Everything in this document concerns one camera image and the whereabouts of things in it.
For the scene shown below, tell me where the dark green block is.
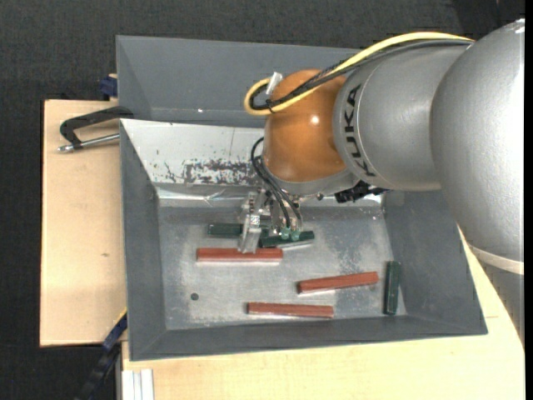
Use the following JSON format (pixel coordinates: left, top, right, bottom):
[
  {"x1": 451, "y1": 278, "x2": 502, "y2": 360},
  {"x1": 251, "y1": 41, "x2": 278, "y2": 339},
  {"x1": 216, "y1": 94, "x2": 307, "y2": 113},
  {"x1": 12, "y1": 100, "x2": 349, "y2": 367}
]
[
  {"x1": 382, "y1": 260, "x2": 403, "y2": 317},
  {"x1": 207, "y1": 222, "x2": 316, "y2": 250}
]

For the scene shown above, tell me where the grey metal bin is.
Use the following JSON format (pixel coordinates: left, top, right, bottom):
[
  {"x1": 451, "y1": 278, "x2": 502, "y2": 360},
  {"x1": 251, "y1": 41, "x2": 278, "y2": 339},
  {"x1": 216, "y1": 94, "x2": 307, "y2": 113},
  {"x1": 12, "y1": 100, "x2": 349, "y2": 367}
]
[{"x1": 115, "y1": 34, "x2": 489, "y2": 362}]

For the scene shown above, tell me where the pale brown flat board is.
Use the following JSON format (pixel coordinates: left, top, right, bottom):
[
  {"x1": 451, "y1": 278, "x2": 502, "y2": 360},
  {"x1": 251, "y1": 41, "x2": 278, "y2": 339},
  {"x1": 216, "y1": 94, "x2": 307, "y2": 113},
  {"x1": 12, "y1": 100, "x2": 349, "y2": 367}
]
[{"x1": 39, "y1": 98, "x2": 128, "y2": 348}]

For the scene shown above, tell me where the red-brown flat block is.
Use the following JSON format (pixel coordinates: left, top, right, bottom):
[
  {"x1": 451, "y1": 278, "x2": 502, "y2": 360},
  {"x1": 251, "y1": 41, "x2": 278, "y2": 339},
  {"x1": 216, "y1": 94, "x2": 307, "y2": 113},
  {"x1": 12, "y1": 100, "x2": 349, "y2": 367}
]
[
  {"x1": 246, "y1": 301, "x2": 336, "y2": 320},
  {"x1": 195, "y1": 246, "x2": 285, "y2": 265},
  {"x1": 296, "y1": 270, "x2": 381, "y2": 296}
]

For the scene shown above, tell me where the black cylinder on white bracket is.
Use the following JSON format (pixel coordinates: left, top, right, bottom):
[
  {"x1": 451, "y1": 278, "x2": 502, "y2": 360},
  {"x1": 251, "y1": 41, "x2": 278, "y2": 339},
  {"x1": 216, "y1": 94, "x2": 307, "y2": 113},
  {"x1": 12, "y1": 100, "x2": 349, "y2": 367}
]
[{"x1": 334, "y1": 180, "x2": 385, "y2": 205}]

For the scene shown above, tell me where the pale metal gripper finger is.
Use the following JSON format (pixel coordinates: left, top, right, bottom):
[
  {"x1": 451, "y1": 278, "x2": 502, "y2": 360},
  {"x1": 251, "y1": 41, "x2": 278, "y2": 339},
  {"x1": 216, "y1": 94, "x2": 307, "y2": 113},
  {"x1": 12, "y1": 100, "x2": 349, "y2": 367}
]
[
  {"x1": 248, "y1": 214, "x2": 263, "y2": 253},
  {"x1": 237, "y1": 212, "x2": 252, "y2": 254}
]

